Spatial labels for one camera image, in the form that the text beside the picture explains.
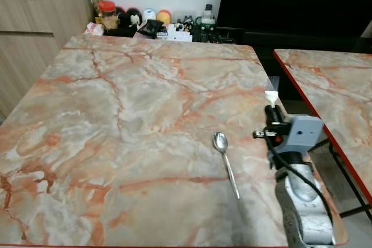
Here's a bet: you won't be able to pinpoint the silver metal spoon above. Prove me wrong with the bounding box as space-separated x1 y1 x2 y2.
213 131 241 200

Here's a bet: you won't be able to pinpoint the white paper box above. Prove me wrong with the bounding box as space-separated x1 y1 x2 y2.
165 27 194 43

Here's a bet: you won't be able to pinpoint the pink white wrapped packet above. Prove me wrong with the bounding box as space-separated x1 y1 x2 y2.
84 22 105 35

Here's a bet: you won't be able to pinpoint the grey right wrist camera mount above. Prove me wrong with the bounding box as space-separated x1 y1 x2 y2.
282 114 324 154

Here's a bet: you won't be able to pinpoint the red lid jar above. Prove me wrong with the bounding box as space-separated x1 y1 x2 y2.
97 1 118 30

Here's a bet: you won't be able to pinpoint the black metal table frame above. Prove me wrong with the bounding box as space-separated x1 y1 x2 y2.
307 139 372 221

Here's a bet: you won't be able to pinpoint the yellow red round toy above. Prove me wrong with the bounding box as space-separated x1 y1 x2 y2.
156 9 173 26

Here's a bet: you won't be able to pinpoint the white blue round figurine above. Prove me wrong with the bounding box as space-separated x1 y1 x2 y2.
142 8 158 22

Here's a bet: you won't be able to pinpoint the black mouse figurine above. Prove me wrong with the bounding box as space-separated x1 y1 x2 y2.
118 8 144 31

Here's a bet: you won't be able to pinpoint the light wooden cabinet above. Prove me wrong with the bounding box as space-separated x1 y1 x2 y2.
0 0 95 119

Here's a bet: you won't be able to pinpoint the black pouch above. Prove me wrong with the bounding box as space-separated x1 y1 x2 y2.
141 20 164 39

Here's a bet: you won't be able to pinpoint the white clear plastic utensil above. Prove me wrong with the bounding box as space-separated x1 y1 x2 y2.
264 76 281 107

